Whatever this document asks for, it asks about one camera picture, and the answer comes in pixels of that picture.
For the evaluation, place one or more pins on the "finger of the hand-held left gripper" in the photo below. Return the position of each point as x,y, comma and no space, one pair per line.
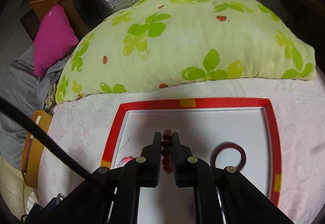
52,205

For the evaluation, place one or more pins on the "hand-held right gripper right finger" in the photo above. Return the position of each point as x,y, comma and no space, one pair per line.
176,150

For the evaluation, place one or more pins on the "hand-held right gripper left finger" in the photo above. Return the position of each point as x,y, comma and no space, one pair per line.
158,150

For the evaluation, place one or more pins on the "red shallow box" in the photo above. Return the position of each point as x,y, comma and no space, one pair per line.
273,137

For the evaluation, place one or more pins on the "cream sofa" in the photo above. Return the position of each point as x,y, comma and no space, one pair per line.
12,186

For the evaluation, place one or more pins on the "orange cardboard box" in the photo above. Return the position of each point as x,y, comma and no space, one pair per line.
34,158

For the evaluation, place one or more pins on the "green floral pillow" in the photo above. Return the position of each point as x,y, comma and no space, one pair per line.
193,44

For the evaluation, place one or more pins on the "patterned cloth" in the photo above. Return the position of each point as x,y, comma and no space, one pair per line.
51,94

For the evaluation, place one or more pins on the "grey blanket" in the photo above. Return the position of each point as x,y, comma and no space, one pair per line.
17,92

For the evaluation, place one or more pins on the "magenta cushion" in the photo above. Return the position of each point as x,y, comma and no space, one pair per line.
54,38

